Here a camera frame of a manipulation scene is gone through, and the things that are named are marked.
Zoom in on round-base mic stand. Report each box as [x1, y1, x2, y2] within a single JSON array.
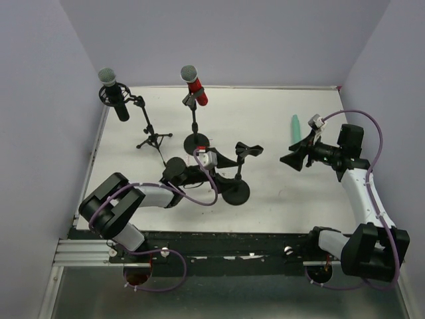
[[182, 88, 210, 155], [216, 142, 264, 206]]

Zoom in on black tripod mic stand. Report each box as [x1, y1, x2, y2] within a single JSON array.
[[98, 81, 173, 167]]

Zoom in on red glitter microphone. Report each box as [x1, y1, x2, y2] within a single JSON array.
[[180, 65, 209, 106]]

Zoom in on black glitter microphone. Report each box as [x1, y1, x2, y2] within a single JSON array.
[[98, 67, 129, 122]]

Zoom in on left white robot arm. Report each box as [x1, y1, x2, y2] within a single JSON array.
[[78, 143, 248, 252]]

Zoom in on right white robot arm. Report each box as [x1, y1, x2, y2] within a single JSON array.
[[280, 124, 410, 282]]

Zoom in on teal green microphone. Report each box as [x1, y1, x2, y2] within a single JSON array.
[[291, 114, 301, 144]]

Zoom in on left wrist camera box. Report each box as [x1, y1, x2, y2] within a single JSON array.
[[195, 147, 218, 170]]

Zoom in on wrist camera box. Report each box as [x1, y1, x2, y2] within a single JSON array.
[[307, 114, 327, 136], [195, 147, 218, 170]]

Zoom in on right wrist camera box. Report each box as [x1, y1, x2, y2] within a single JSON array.
[[307, 114, 327, 136]]

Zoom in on black front mounting rail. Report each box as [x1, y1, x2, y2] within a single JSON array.
[[68, 227, 346, 278]]

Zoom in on aluminium frame profile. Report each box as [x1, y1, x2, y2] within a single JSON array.
[[36, 86, 116, 319]]

